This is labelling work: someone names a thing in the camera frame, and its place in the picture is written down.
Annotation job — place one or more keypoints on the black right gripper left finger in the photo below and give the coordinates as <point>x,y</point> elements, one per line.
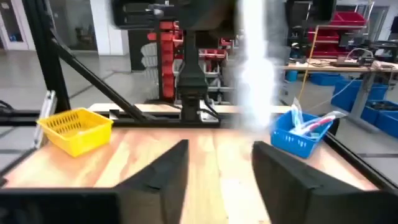
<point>161,186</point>

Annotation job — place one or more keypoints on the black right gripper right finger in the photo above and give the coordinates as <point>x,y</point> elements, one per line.
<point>280,186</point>

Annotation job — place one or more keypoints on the green white toothbrush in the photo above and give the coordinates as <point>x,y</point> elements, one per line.
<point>297,118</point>

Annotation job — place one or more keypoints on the red white toothbrush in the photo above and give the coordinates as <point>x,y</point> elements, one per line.
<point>317,124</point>

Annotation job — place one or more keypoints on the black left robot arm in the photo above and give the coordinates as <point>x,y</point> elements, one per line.
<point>191,77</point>

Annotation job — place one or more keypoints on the blue plastic basket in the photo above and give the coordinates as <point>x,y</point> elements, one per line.
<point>289,140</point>

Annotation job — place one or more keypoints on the yellow plastic basket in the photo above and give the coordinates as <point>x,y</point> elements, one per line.
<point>77,137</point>

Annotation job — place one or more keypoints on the blue storage bin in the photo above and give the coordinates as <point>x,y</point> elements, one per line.
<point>385,121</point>
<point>345,91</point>
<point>326,79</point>

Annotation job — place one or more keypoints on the wooden workbench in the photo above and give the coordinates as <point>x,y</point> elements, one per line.
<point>311,67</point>

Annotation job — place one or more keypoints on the red bin shelf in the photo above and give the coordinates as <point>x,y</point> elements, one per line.
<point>168,62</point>

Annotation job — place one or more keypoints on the red bin rack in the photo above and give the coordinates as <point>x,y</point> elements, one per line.
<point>348,18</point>

